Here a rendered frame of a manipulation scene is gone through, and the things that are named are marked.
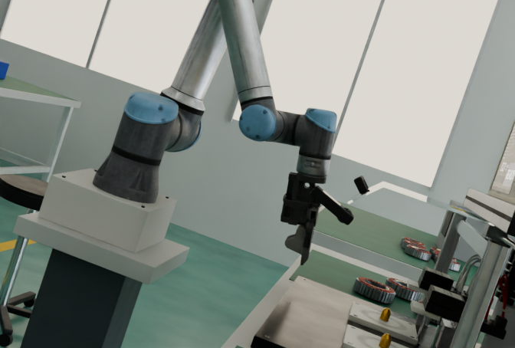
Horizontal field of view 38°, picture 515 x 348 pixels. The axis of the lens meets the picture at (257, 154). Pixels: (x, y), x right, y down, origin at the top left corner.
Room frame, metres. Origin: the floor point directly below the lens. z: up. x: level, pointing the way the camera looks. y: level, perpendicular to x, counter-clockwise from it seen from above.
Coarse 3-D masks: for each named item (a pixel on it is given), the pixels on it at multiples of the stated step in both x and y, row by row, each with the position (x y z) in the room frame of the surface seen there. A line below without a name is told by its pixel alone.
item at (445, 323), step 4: (444, 320) 1.64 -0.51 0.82; (448, 320) 1.66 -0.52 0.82; (440, 324) 1.65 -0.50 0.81; (444, 324) 1.60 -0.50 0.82; (448, 324) 1.61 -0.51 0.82; (444, 328) 1.59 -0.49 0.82; (448, 328) 1.59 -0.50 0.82; (452, 328) 1.59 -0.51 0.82; (440, 332) 1.61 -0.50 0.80; (444, 332) 1.59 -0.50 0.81; (448, 332) 1.58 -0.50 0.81; (452, 332) 1.58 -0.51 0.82; (440, 336) 1.59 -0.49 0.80; (444, 336) 1.59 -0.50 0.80; (448, 336) 1.58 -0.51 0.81; (452, 336) 1.58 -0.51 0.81; (440, 340) 1.59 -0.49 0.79; (444, 340) 1.58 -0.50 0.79; (448, 340) 1.58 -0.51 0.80; (436, 344) 1.61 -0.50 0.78; (440, 344) 1.59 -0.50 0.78; (444, 344) 1.58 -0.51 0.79; (448, 344) 1.58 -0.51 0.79
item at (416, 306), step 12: (432, 288) 1.38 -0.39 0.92; (432, 300) 1.36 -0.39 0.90; (444, 300) 1.36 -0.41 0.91; (456, 300) 1.36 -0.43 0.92; (420, 312) 1.37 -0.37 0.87; (432, 312) 1.36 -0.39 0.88; (444, 312) 1.36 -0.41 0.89; (456, 312) 1.36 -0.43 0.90; (492, 324) 1.36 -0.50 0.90; (504, 336) 1.34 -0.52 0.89
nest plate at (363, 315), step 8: (352, 304) 1.69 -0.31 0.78; (360, 304) 1.72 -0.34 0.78; (352, 312) 1.61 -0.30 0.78; (360, 312) 1.64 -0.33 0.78; (368, 312) 1.66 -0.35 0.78; (376, 312) 1.69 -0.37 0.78; (352, 320) 1.58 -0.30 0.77; (360, 320) 1.58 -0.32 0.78; (368, 320) 1.58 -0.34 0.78; (376, 320) 1.61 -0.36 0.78; (392, 320) 1.66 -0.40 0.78; (400, 320) 1.69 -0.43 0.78; (376, 328) 1.57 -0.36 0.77; (384, 328) 1.57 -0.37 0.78; (392, 328) 1.59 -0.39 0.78; (400, 328) 1.61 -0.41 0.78; (408, 328) 1.64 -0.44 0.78; (392, 336) 1.56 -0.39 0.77; (400, 336) 1.56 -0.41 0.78; (408, 336) 1.57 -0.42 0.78; (416, 336) 1.59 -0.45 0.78; (416, 344) 1.56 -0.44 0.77
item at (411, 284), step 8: (424, 272) 1.62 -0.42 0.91; (432, 272) 1.60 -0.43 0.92; (440, 272) 1.65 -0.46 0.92; (408, 280) 1.66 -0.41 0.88; (424, 280) 1.60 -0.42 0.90; (432, 280) 1.60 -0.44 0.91; (440, 280) 1.60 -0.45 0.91; (448, 280) 1.60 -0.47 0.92; (416, 288) 1.61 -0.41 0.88; (424, 288) 1.60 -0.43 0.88; (448, 288) 1.59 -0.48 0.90; (464, 296) 1.59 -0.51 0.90; (456, 328) 1.59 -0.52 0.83
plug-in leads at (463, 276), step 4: (472, 256) 1.65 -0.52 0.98; (468, 260) 1.65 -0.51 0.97; (472, 260) 1.62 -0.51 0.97; (480, 260) 1.63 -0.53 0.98; (464, 264) 1.65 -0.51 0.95; (472, 264) 1.61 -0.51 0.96; (464, 268) 1.62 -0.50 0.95; (468, 268) 1.60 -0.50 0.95; (464, 272) 1.65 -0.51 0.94; (476, 272) 1.63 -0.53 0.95; (460, 276) 1.62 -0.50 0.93; (464, 276) 1.60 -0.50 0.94; (460, 280) 1.62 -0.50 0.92; (464, 280) 1.60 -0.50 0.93; (472, 280) 1.63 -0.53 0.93; (456, 284) 1.62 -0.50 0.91; (460, 284) 1.60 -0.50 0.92; (472, 284) 1.60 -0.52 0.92; (456, 288) 1.62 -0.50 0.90; (460, 288) 1.60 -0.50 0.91; (468, 288) 1.63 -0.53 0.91; (460, 292) 1.60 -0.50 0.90; (468, 292) 1.60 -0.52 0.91
